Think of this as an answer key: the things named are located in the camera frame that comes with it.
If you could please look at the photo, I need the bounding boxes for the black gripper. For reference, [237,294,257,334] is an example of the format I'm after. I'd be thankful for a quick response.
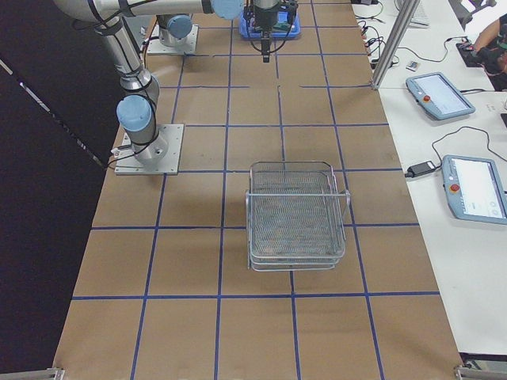
[253,0,280,63]

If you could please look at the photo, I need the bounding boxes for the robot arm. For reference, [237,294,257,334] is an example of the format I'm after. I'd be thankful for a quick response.
[157,1,297,63]
[55,1,244,174]

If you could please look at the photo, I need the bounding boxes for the person forearm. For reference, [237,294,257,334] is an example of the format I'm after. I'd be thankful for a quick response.
[474,14,506,53]

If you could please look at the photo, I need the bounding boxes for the blue plastic tray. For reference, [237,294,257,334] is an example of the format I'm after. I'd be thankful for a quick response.
[238,4,301,40]

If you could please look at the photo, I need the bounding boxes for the far teach pendant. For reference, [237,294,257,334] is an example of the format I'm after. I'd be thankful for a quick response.
[405,72,475,120]

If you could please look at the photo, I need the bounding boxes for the teach pendant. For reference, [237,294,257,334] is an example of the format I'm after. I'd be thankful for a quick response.
[441,154,506,225]
[405,72,475,120]

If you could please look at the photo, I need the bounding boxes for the black power adapter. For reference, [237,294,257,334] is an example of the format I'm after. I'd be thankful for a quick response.
[405,161,440,178]

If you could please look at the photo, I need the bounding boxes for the near teach pendant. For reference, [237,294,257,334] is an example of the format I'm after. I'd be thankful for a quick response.
[441,154,506,225]

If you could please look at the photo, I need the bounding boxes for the green white switch module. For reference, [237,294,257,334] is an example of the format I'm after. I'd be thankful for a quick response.
[273,21,293,33]

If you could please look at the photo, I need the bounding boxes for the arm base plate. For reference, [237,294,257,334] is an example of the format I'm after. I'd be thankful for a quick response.
[112,124,185,175]
[147,25,199,55]

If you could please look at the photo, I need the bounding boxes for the aluminium frame post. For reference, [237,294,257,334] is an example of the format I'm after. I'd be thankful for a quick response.
[371,0,420,89]

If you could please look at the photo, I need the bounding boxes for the wire mesh shelf tray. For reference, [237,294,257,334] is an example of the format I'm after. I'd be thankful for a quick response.
[246,161,350,272]

